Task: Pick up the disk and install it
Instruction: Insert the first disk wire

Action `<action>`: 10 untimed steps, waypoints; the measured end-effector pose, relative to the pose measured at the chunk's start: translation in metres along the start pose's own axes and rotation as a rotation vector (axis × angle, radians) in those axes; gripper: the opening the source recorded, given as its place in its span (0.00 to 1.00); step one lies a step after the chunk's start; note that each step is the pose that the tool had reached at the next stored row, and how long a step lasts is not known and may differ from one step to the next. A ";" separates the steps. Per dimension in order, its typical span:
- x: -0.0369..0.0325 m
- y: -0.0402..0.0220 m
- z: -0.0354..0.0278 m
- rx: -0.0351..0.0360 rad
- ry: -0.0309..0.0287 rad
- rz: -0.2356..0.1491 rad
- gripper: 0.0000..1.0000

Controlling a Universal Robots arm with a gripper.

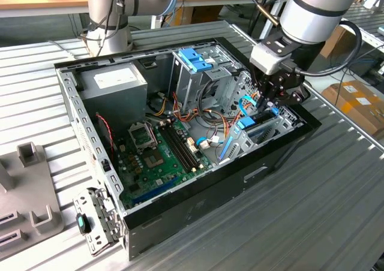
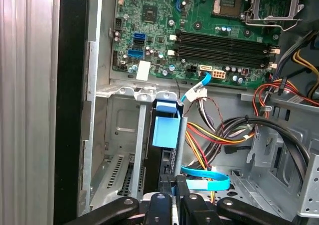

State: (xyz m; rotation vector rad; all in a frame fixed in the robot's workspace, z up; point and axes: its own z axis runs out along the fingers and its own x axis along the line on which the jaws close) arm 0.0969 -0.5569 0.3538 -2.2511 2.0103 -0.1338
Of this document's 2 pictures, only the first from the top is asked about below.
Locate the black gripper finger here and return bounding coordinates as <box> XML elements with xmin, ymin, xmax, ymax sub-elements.
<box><xmin>269</xmin><ymin>83</ymin><xmax>312</xmax><ymax>106</ymax></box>
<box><xmin>256</xmin><ymin>72</ymin><xmax>279</xmax><ymax>112</ymax></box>

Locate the blue SATA wire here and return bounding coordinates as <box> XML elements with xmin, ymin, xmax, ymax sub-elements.
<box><xmin>196</xmin><ymin>94</ymin><xmax>260</xmax><ymax>149</ymax></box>

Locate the grey metal disk bay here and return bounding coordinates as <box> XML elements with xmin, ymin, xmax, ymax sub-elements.
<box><xmin>218</xmin><ymin>103</ymin><xmax>304</xmax><ymax>167</ymax></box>

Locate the large brown cardboard box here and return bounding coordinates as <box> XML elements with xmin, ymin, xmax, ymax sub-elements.
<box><xmin>319</xmin><ymin>25</ymin><xmax>353</xmax><ymax>59</ymax></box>

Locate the black stand pole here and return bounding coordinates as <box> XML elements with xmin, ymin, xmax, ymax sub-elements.
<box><xmin>248</xmin><ymin>0</ymin><xmax>272</xmax><ymax>40</ymax></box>

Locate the labelled cardboard box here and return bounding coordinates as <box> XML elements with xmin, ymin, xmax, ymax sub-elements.
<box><xmin>320</xmin><ymin>79</ymin><xmax>384</xmax><ymax>140</ymax></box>

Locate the grey metal drive cage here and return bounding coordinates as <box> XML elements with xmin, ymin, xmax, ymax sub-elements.
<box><xmin>167</xmin><ymin>47</ymin><xmax>242</xmax><ymax>113</ymax></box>

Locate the blue plastic drive carrier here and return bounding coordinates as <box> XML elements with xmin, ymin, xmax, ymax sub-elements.
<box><xmin>178</xmin><ymin>48</ymin><xmax>217</xmax><ymax>73</ymax></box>

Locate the white motherboard connector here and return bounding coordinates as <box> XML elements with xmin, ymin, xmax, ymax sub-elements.
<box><xmin>185</xmin><ymin>137</ymin><xmax>199</xmax><ymax>155</ymax></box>

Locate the black RAM slot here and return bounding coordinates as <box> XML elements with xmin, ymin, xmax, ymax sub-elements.
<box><xmin>159</xmin><ymin>127</ymin><xmax>191</xmax><ymax>174</ymax></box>
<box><xmin>163</xmin><ymin>126</ymin><xmax>194</xmax><ymax>172</ymax></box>
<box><xmin>170</xmin><ymin>123</ymin><xmax>202</xmax><ymax>168</ymax></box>
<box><xmin>166</xmin><ymin>125</ymin><xmax>198</xmax><ymax>170</ymax></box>

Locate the black open PC case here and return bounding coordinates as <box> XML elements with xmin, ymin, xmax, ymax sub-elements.
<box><xmin>53</xmin><ymin>36</ymin><xmax>322</xmax><ymax>261</ymax></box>

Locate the square brown chipset chip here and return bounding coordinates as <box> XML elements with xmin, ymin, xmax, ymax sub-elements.
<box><xmin>143</xmin><ymin>151</ymin><xmax>165</xmax><ymax>169</ymax></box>

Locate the green motherboard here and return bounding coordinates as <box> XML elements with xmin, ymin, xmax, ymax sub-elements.
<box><xmin>112</xmin><ymin>119</ymin><xmax>217</xmax><ymax>211</ymax></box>

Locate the CPU socket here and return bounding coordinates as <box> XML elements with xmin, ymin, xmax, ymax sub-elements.
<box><xmin>127</xmin><ymin>121</ymin><xmax>160</xmax><ymax>150</ymax></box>

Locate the blue expansion slot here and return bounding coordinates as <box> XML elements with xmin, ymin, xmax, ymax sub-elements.
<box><xmin>131</xmin><ymin>176</ymin><xmax>181</xmax><ymax>206</ymax></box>

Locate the grey power supply unit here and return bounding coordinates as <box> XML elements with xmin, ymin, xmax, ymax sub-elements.
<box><xmin>76</xmin><ymin>61</ymin><xmax>149</xmax><ymax>131</ymax></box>

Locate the grey parts rack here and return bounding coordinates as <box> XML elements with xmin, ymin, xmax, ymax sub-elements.
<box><xmin>0</xmin><ymin>140</ymin><xmax>69</xmax><ymax>260</ymax></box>

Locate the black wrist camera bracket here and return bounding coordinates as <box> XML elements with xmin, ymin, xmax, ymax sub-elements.
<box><xmin>260</xmin><ymin>32</ymin><xmax>301</xmax><ymax>56</ymax></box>

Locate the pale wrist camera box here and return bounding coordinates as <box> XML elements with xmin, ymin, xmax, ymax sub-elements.
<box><xmin>250</xmin><ymin>38</ymin><xmax>298</xmax><ymax>76</ymax></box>

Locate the orange red wire bundle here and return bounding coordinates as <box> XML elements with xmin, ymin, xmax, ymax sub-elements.
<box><xmin>172</xmin><ymin>91</ymin><xmax>241</xmax><ymax>137</ymax></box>

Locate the yellow black wire bundle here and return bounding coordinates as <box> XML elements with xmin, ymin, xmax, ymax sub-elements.
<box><xmin>149</xmin><ymin>91</ymin><xmax>169</xmax><ymax>118</ymax></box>

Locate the red black fan wire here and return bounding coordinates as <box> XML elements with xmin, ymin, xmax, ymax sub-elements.
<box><xmin>95</xmin><ymin>112</ymin><xmax>118</xmax><ymax>155</ymax></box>

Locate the grey metal slot bracket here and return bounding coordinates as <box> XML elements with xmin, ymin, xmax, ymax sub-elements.
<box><xmin>73</xmin><ymin>186</ymin><xmax>127</xmax><ymax>257</ymax></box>

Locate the black teal latch handle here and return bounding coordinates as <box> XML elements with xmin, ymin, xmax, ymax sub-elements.
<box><xmin>76</xmin><ymin>212</ymin><xmax>92</xmax><ymax>234</ymax></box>

